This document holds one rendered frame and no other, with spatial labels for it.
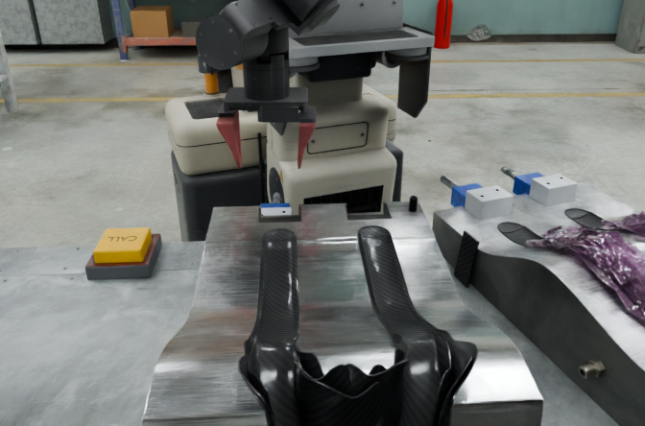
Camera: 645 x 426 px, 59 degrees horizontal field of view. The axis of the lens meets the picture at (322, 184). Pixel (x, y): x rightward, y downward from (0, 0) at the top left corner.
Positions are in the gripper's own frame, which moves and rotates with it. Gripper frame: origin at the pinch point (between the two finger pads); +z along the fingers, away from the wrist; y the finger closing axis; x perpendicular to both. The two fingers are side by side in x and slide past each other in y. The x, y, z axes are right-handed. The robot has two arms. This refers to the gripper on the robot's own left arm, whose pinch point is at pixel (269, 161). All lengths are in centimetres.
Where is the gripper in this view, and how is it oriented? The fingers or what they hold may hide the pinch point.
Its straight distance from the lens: 75.6
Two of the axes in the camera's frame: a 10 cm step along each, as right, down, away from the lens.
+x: -0.2, -4.3, 9.0
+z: -0.1, 9.0, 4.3
